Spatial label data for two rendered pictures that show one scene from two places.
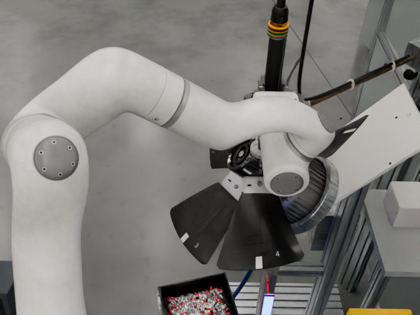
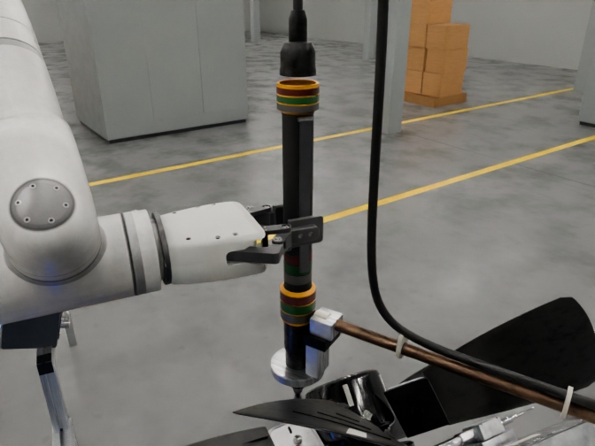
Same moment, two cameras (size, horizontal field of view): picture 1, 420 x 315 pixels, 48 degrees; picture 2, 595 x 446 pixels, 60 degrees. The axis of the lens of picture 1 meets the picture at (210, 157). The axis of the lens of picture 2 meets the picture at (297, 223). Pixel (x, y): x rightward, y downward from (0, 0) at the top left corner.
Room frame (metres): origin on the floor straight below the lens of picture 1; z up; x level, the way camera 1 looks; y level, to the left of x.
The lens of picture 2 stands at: (0.70, -0.63, 1.78)
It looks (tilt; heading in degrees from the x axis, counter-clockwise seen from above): 25 degrees down; 67
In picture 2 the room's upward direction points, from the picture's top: straight up
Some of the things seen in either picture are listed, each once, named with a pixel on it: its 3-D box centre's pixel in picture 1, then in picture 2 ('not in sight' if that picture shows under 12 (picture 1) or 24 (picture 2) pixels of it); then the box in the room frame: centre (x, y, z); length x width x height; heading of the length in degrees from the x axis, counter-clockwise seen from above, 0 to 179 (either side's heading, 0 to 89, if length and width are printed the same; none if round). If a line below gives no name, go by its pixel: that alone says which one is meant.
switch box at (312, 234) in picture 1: (332, 224); not in sight; (1.13, -0.48, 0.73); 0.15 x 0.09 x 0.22; 90
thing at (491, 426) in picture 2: not in sight; (483, 430); (1.26, -0.15, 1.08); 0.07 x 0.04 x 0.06; 10
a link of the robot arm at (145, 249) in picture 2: not in sight; (142, 250); (0.74, -0.14, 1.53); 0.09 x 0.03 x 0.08; 90
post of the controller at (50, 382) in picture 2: not in sight; (53, 393); (0.55, 0.39, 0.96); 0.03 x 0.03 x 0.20; 0
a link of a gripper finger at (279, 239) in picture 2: (287, 88); (298, 237); (0.90, -0.18, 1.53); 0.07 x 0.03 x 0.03; 0
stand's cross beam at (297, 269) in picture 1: (299, 269); not in sight; (1.04, -0.36, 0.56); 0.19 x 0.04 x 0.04; 90
